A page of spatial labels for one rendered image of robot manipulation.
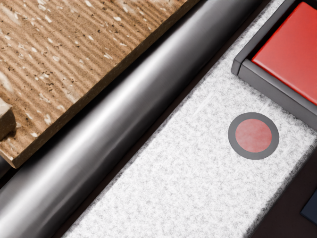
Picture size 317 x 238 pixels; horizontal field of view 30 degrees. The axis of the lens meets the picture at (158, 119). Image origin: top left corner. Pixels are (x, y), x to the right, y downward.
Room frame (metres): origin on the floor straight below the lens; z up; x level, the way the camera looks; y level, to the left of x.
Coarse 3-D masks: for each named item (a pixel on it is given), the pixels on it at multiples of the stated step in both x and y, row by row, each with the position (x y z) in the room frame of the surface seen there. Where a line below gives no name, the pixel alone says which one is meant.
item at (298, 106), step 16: (288, 0) 0.24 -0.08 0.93; (304, 0) 0.24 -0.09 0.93; (272, 16) 0.22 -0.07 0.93; (272, 32) 0.22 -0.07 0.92; (256, 48) 0.20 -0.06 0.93; (240, 64) 0.19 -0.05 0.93; (256, 80) 0.18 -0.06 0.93; (272, 80) 0.18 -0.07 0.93; (272, 96) 0.17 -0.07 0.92; (288, 96) 0.17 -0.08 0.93; (304, 112) 0.16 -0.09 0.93
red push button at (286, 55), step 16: (288, 16) 0.23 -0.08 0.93; (304, 16) 0.23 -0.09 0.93; (288, 32) 0.21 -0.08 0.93; (304, 32) 0.21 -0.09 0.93; (272, 48) 0.20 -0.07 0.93; (288, 48) 0.20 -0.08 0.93; (304, 48) 0.20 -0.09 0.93; (256, 64) 0.19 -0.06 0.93; (272, 64) 0.19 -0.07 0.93; (288, 64) 0.19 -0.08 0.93; (304, 64) 0.19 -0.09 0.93; (288, 80) 0.18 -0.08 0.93; (304, 80) 0.18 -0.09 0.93; (304, 96) 0.17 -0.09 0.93
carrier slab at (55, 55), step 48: (0, 0) 0.22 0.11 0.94; (48, 0) 0.22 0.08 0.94; (96, 0) 0.22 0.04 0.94; (144, 0) 0.23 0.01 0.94; (192, 0) 0.23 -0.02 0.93; (0, 48) 0.18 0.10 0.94; (48, 48) 0.19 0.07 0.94; (96, 48) 0.19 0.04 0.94; (144, 48) 0.20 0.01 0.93; (0, 96) 0.15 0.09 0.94; (48, 96) 0.15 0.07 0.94; (0, 144) 0.12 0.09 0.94
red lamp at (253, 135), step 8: (248, 120) 0.16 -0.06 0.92; (256, 120) 0.16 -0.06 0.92; (240, 128) 0.15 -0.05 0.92; (248, 128) 0.15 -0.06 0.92; (256, 128) 0.15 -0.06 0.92; (264, 128) 0.15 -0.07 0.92; (240, 136) 0.14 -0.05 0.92; (248, 136) 0.14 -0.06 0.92; (256, 136) 0.14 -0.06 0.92; (264, 136) 0.15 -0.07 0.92; (240, 144) 0.14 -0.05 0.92; (248, 144) 0.14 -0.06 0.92; (256, 144) 0.14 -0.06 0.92; (264, 144) 0.14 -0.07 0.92; (256, 152) 0.13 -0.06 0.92
